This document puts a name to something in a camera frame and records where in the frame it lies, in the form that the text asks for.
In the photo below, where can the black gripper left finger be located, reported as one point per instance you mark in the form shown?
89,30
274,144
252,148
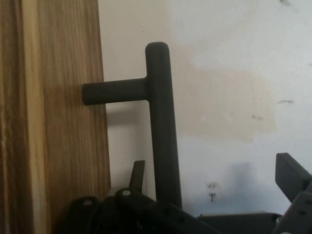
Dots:
126,214

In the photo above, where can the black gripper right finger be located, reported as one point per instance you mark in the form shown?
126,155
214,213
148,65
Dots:
297,185

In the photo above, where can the brown wooden cabinet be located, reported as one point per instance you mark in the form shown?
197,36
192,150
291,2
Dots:
11,97

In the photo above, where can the wooden drawer front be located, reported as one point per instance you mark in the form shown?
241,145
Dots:
63,61

